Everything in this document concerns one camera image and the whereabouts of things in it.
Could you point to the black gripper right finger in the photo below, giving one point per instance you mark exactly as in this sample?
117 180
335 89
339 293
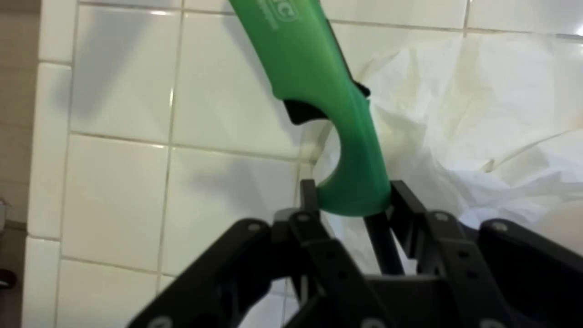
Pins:
485 266

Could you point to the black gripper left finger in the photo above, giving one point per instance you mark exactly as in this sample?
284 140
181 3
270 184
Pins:
273 260

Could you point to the white crumpled cloth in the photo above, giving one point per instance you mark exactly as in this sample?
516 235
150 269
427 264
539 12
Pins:
479 102

